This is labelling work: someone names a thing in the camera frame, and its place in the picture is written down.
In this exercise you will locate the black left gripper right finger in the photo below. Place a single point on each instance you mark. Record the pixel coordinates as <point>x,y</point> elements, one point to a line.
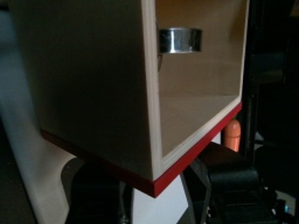
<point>234,180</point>

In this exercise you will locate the round metal dough cutter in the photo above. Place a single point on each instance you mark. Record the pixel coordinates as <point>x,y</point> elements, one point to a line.
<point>179,40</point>

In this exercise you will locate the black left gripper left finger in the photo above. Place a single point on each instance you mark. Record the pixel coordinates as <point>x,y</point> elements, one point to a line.
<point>98,198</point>

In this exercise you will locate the wooden drawer with red front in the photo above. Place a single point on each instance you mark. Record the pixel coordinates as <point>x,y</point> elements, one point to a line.
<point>98,87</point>

